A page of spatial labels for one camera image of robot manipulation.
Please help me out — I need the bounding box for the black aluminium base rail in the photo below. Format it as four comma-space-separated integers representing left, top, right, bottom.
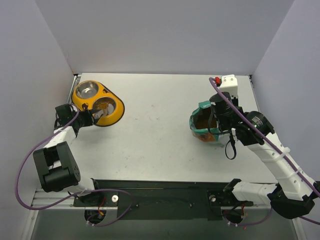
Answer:
31, 178, 298, 222

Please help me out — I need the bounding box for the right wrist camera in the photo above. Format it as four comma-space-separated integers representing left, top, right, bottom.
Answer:
214, 74, 238, 99

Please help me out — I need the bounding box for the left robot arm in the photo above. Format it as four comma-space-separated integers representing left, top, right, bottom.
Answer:
33, 104, 102, 196

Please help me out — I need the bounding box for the clear plastic scoop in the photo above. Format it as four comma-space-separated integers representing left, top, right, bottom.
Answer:
91, 102, 114, 120

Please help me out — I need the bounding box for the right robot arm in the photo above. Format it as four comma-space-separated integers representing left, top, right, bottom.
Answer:
209, 92, 320, 219

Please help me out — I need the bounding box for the green pet food bag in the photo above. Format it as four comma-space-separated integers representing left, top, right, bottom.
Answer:
189, 100, 225, 147

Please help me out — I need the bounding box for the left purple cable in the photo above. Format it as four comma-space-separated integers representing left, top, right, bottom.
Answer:
16, 104, 136, 228

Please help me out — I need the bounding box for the yellow double pet bowl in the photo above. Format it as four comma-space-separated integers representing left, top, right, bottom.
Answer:
71, 80, 125, 127

